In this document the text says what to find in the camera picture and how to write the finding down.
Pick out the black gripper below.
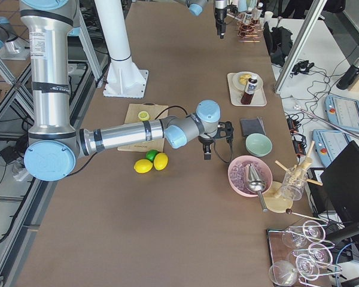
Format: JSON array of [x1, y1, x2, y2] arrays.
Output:
[[217, 9, 227, 38], [198, 134, 215, 160]]

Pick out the white plate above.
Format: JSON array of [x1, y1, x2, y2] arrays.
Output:
[[232, 71, 263, 91]]

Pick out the braided donut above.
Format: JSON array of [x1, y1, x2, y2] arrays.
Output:
[[239, 74, 251, 85]]

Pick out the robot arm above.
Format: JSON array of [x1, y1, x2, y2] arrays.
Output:
[[19, 1, 220, 181], [175, 0, 229, 39]]

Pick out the cream serving tray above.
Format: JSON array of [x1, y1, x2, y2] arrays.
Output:
[[227, 71, 267, 107]]

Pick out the bottle in rack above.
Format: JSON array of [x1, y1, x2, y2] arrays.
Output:
[[252, 2, 263, 21], [242, 10, 252, 25]]

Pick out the grey folded cloth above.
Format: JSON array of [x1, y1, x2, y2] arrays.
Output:
[[240, 117, 266, 138]]

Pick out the yellow lemon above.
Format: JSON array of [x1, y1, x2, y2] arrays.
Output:
[[133, 158, 153, 173], [153, 152, 169, 170]]

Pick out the green bowl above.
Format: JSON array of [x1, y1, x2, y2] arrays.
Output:
[[245, 133, 273, 157]]

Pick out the pink bowl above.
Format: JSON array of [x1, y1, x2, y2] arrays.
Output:
[[228, 155, 273, 197]]

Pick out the green lime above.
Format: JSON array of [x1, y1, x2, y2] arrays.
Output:
[[145, 149, 159, 162]]

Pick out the wooden cutting board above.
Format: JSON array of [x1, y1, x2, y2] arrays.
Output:
[[117, 103, 168, 152]]

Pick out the dark tea bottle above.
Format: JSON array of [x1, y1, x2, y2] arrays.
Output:
[[241, 75, 258, 105]]

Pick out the metal scoop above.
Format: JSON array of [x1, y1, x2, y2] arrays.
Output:
[[245, 163, 268, 212]]

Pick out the lemon half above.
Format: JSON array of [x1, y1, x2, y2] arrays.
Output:
[[138, 111, 150, 121]]

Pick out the wooden mug tree stand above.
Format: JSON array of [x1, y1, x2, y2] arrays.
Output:
[[264, 141, 323, 213]]

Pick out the glass mug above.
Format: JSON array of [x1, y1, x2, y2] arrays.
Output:
[[280, 167, 307, 201]]

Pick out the blue teach pendant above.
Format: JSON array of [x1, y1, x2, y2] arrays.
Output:
[[312, 129, 352, 167], [324, 94, 359, 133]]

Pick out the wine glass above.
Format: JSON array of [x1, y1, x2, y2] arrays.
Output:
[[296, 254, 320, 280], [282, 226, 308, 249], [302, 220, 325, 243], [308, 243, 333, 268]]

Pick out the black thermos bottle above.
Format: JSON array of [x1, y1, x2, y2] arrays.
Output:
[[336, 57, 359, 90]]

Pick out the black monitor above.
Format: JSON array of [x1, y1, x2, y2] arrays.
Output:
[[321, 141, 359, 222]]

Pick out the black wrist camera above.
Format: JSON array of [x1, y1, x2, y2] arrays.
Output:
[[214, 121, 234, 141]]

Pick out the copper wire bottle rack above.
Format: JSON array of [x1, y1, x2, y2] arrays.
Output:
[[237, 12, 263, 43]]

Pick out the aluminium frame post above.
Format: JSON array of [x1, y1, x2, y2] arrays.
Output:
[[274, 0, 327, 94]]

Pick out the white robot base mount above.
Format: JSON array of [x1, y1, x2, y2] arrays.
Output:
[[95, 0, 148, 99]]

